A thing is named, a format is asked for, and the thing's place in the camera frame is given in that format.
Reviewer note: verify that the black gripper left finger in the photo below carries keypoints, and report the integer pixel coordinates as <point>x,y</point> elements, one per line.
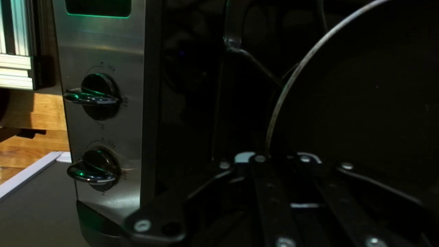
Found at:
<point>206,209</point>

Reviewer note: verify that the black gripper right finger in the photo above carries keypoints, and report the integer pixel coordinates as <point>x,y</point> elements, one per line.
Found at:
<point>302,202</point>

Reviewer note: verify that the black frying pan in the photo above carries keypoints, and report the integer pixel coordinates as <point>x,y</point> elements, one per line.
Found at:
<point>368,93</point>

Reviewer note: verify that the lower black stove knob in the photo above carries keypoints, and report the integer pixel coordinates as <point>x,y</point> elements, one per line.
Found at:
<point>98,168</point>

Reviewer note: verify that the black stove knob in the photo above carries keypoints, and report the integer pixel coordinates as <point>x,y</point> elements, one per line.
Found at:
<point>98,168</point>
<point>98,95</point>

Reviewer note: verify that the black stove with grates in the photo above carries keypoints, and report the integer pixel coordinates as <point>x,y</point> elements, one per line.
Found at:
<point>198,84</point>

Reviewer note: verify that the upper black stove knob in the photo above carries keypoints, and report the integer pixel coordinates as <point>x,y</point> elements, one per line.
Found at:
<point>98,95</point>

